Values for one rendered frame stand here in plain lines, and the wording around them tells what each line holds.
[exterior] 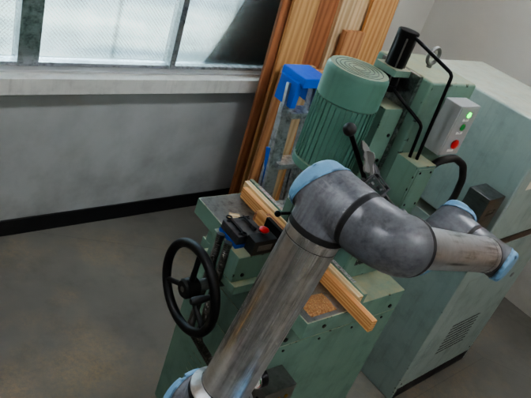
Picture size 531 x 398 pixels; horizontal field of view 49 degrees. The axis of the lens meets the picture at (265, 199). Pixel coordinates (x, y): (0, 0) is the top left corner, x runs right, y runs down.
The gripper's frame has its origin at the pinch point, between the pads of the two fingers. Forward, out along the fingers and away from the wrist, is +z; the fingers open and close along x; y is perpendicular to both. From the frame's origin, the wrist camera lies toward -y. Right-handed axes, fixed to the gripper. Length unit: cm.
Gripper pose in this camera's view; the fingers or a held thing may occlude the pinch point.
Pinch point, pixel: (338, 157)
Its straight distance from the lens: 153.5
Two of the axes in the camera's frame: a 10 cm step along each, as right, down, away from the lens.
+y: 1.2, -0.5, -9.9
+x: -7.7, 6.2, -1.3
